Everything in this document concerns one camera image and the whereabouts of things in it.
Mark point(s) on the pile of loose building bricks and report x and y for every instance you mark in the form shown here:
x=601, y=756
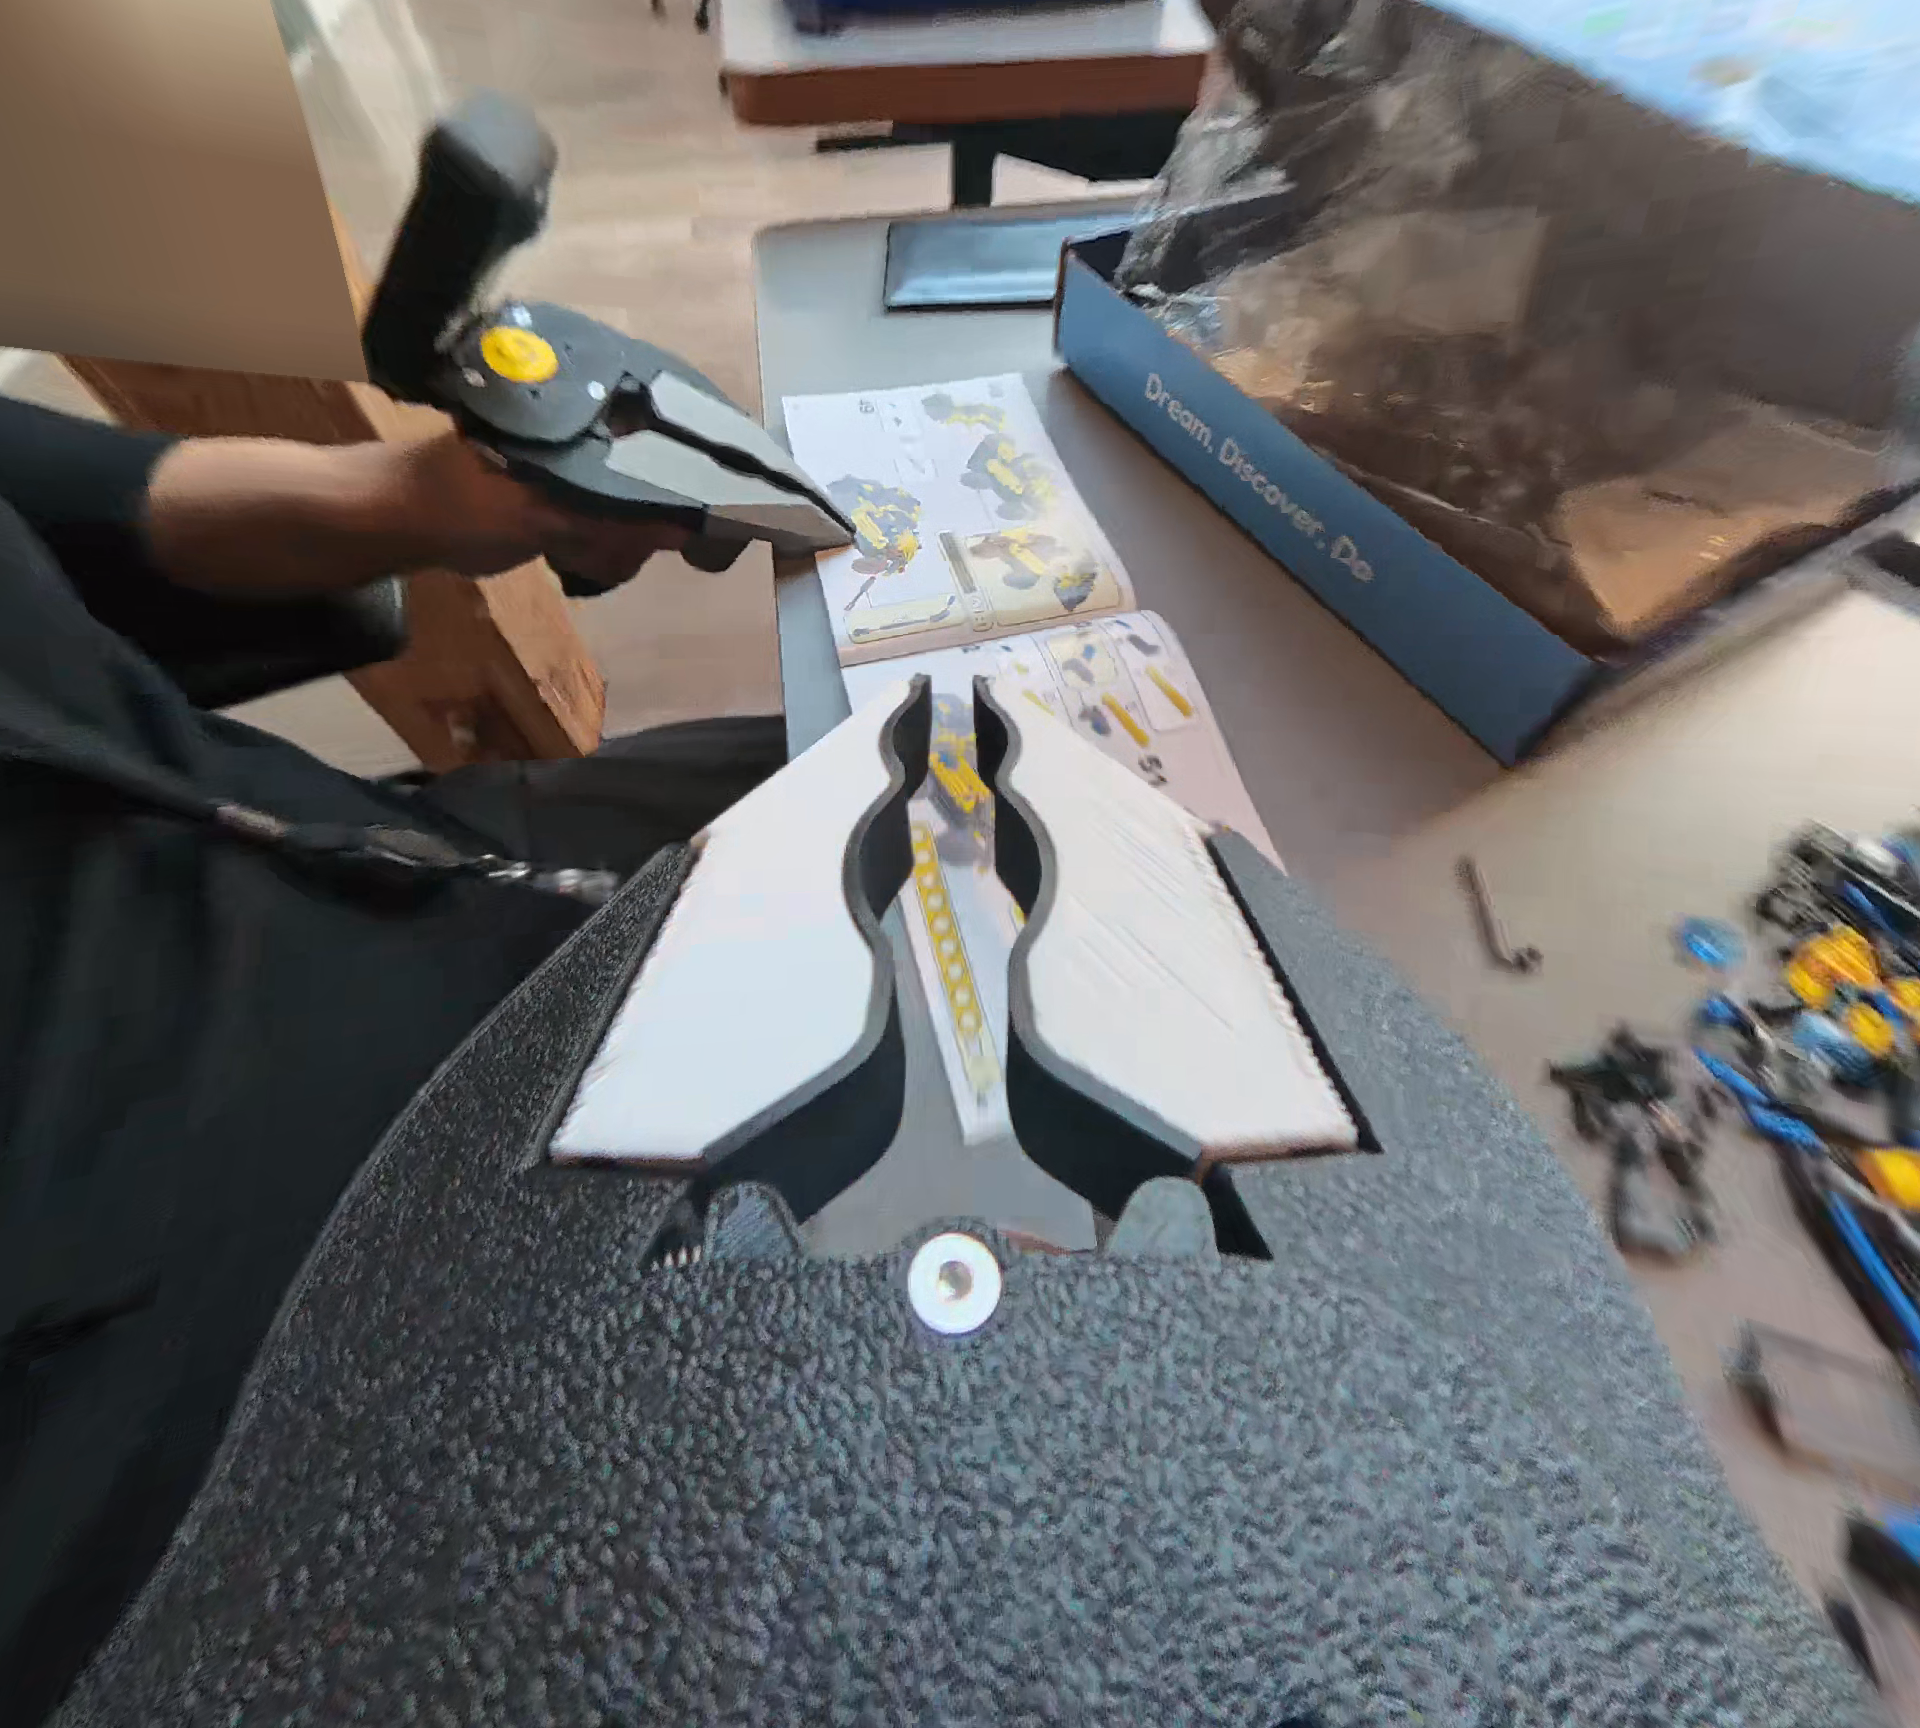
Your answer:
x=1801, y=1039

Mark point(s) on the person's left forearm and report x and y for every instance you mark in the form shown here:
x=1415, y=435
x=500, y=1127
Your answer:
x=225, y=512

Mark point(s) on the clear blue round brick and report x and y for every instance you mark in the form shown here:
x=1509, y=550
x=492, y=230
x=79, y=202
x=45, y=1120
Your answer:
x=1710, y=945

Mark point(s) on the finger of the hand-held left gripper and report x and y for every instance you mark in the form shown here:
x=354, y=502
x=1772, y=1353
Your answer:
x=721, y=430
x=750, y=511

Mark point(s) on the blue cardboard kit box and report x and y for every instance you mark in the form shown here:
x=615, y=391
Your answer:
x=1350, y=529

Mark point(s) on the clear plastic bags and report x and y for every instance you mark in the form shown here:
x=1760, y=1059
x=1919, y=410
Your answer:
x=1501, y=259

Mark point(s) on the white instruction booklet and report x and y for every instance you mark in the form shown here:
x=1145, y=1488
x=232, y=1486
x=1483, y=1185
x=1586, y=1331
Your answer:
x=960, y=512

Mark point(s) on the grey desk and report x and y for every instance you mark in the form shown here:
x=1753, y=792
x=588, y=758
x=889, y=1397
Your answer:
x=1501, y=829

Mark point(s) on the black flat tablet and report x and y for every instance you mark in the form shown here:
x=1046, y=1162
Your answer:
x=991, y=259

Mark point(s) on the brown edged table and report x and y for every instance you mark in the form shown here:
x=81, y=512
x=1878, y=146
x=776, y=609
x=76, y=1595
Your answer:
x=960, y=63

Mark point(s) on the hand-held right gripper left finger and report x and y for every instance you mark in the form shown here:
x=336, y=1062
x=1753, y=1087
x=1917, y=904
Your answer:
x=750, y=979

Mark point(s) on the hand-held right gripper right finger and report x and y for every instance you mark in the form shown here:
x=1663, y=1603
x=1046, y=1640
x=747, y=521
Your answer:
x=1170, y=992

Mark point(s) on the person's left hand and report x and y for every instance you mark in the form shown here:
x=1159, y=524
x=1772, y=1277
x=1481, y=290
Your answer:
x=480, y=521

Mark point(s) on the grey axle rod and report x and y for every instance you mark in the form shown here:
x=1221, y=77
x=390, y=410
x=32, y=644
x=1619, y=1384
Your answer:
x=1496, y=926

